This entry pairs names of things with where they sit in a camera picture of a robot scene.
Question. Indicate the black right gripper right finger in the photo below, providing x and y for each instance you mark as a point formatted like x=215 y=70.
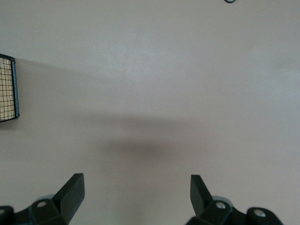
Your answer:
x=199 y=197

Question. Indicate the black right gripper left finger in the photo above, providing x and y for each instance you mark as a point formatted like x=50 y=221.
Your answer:
x=70 y=194

